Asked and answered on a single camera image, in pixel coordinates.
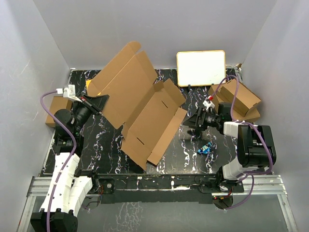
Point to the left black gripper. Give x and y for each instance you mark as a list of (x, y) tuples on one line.
[(97, 104)]

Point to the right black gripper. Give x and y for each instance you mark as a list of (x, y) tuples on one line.
[(202, 113)]

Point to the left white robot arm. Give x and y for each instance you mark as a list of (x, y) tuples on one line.
[(68, 187)]

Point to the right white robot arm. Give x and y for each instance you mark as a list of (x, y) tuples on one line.
[(255, 146)]

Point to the yellow pad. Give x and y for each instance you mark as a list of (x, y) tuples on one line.
[(92, 89)]

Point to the blue toy car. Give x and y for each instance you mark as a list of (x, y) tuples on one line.
[(206, 149)]

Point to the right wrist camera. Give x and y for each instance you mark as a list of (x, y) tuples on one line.
[(208, 103)]

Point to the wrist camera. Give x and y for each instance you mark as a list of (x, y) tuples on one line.
[(208, 103), (68, 92)]

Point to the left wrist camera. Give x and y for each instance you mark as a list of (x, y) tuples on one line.
[(68, 92)]

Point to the white board yellow frame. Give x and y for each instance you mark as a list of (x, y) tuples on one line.
[(200, 68)]

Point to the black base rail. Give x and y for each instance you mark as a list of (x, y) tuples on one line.
[(162, 188)]

